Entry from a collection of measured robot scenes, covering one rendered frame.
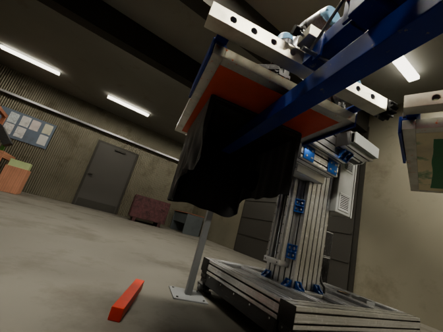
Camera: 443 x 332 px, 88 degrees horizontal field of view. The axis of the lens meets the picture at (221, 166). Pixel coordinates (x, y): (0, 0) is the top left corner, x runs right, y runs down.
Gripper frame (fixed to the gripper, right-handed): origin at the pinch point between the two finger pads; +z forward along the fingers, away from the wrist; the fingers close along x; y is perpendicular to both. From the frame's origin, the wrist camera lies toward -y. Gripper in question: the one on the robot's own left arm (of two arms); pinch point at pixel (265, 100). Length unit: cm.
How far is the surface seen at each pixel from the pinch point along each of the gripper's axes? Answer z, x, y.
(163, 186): -36, 799, 26
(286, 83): 3.8, -18.9, -2.2
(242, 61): 3.7, -18.9, -19.1
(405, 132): 6, -27, 45
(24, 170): 47, 557, -295
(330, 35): 0.5, -38.4, -3.0
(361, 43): 12, -49, -3
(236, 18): -1.6, -26.9, -26.5
